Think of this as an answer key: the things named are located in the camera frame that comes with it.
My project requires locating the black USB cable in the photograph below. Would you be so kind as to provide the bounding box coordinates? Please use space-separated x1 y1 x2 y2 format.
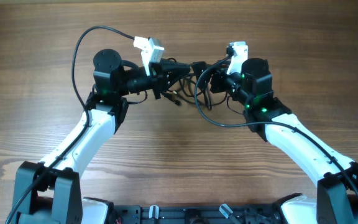
162 57 229 111

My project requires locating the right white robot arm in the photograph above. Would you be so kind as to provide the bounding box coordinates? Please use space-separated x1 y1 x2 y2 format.
191 58 358 223

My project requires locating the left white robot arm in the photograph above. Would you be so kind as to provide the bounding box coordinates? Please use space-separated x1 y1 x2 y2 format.
6 49 190 223

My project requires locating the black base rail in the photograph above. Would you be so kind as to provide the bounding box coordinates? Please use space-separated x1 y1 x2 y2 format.
108 203 285 224

